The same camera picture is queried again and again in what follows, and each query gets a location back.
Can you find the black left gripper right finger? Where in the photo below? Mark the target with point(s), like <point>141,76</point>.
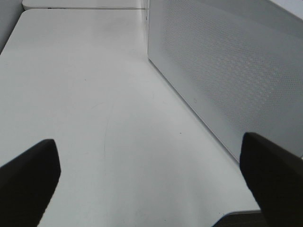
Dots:
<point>275,179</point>

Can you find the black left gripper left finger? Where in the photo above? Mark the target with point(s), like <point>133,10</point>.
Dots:
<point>27,184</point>

